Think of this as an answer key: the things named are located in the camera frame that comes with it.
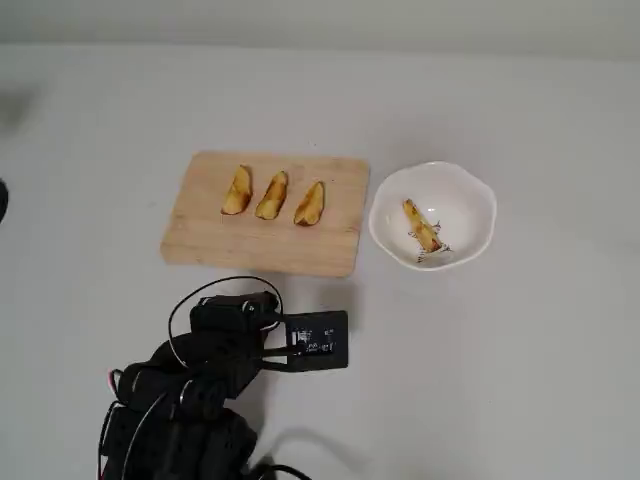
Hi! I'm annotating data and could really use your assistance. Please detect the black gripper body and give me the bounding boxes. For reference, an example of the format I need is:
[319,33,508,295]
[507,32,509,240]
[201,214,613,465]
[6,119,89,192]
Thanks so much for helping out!
[191,292,280,351]

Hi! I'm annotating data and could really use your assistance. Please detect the largest apple slice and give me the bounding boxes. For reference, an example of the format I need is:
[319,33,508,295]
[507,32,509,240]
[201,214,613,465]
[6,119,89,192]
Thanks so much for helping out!
[402,198,444,253]

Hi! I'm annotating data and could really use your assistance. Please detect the wooden cutting board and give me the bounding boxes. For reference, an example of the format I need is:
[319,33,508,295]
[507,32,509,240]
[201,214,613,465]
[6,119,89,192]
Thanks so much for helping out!
[159,150,371,279]

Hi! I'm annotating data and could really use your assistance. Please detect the white ceramic bowl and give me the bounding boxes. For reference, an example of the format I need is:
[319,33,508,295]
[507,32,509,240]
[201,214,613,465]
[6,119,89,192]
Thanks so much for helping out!
[368,160,498,272]

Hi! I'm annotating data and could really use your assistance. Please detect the black camera cable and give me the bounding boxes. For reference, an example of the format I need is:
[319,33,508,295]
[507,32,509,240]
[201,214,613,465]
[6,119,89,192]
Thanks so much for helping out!
[167,275,286,374]

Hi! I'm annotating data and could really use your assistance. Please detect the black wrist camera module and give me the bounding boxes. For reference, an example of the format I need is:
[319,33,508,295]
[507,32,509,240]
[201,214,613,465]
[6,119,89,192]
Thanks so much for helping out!
[262,309,350,375]

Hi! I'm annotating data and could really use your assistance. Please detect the red white servo wires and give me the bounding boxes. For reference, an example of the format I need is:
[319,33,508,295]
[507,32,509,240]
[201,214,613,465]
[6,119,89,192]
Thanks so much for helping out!
[99,368,169,469]

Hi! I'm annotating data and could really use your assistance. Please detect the black base cable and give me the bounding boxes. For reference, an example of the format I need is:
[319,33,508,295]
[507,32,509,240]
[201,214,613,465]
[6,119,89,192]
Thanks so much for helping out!
[247,462,314,480]

